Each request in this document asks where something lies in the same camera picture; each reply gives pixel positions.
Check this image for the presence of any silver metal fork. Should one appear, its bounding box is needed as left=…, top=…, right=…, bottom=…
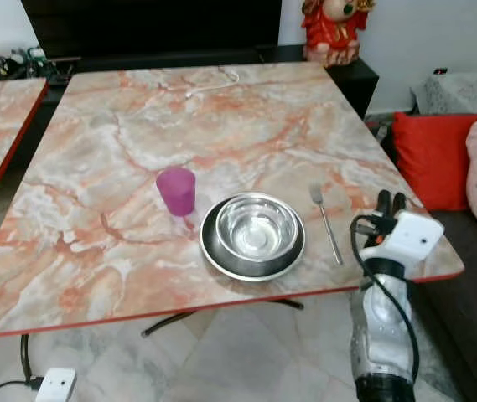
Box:
left=309, top=183, right=344, bottom=266

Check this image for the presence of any red cushion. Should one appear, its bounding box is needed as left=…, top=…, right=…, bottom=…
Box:
left=391, top=111, right=477, bottom=213

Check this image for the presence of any stainless steel bowl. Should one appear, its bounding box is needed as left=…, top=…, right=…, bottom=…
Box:
left=215, top=194, right=299, bottom=261

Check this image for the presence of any grey cloth covered box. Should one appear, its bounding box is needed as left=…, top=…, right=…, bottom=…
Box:
left=412, top=70, right=477, bottom=116

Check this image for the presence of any stainless steel plate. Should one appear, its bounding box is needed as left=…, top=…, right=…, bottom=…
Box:
left=199, top=193, right=307, bottom=281

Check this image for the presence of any red gold figurine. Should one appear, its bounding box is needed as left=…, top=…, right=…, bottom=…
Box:
left=300, top=0, right=376, bottom=68

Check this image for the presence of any purple plastic cup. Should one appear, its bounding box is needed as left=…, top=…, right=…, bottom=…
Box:
left=156, top=167, right=197, bottom=229

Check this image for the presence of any curved black table leg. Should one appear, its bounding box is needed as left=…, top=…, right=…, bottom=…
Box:
left=141, top=298, right=305, bottom=338

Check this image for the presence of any large marble pattern table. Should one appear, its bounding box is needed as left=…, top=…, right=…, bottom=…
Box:
left=0, top=60, right=465, bottom=340

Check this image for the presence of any white power adapter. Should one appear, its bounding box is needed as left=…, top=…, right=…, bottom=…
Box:
left=34, top=368, right=79, bottom=402

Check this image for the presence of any black television screen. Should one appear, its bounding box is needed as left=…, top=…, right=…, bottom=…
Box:
left=20, top=0, right=283, bottom=59

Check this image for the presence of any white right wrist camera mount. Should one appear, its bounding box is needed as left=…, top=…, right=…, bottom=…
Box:
left=379, top=209, right=445, bottom=268

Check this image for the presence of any black adapter cable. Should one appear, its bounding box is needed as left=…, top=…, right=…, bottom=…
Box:
left=0, top=378, right=43, bottom=402

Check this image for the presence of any white cable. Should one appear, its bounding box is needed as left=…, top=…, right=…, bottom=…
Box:
left=183, top=69, right=241, bottom=100

